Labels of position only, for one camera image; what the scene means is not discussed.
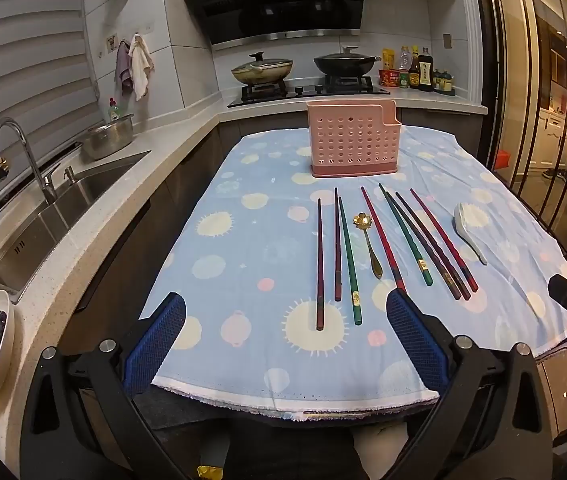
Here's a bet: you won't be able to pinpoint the beige wok with lid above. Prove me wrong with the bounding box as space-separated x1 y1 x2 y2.
231 51 294 86

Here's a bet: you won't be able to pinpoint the brown sauce bottle yellow cap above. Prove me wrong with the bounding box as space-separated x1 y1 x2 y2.
408 45 421 90

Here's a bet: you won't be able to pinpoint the dark soy sauce bottle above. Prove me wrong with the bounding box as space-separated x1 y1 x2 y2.
418 49 435 93

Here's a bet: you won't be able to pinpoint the black range hood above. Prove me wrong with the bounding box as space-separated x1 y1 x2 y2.
178 0 370 46

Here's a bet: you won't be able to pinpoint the stainless steel sink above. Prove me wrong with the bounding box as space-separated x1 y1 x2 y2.
0 150 151 306

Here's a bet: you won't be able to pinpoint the dark red chopstick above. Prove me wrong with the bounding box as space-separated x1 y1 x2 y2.
396 191 471 298
316 198 325 332

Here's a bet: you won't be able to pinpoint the white ceramic spoon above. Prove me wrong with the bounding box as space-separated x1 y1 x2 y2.
454 202 488 266

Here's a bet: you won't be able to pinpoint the green chopstick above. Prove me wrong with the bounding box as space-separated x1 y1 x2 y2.
378 183 433 287
338 196 363 325

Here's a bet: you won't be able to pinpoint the white window blinds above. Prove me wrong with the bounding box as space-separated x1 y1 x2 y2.
0 0 101 201

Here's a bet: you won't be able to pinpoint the purple hanging towel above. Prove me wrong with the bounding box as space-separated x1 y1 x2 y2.
115 40 134 95

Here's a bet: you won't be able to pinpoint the stainless steel pot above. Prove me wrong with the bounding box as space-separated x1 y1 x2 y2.
82 113 135 161

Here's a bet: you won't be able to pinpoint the chrome faucet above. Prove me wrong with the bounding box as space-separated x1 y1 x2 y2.
0 117 59 206

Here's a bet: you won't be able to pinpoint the white hanging towel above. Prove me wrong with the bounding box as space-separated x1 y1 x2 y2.
128 35 154 102

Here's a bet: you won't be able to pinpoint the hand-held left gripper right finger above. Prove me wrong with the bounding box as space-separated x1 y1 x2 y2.
378 290 557 480

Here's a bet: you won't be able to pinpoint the gold flower spoon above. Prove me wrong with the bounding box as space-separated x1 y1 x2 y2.
354 212 383 279

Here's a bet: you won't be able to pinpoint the blue dotted tablecloth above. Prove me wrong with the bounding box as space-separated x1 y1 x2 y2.
139 125 567 418

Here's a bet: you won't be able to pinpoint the dark brown chopstick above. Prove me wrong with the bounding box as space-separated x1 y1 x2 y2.
334 187 343 302
386 191 463 301

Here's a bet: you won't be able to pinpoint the black gas stove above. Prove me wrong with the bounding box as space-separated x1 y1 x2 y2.
227 76 391 108

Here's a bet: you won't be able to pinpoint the pink perforated utensil holder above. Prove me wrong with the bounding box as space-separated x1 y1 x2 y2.
306 100 403 179

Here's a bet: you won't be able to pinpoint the dark condiment jar set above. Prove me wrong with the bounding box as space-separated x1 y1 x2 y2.
433 70 455 96

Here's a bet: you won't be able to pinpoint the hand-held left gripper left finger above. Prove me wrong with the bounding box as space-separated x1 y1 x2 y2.
19 292 199 480

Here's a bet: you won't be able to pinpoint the black wok with lid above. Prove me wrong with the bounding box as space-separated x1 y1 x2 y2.
313 46 382 77

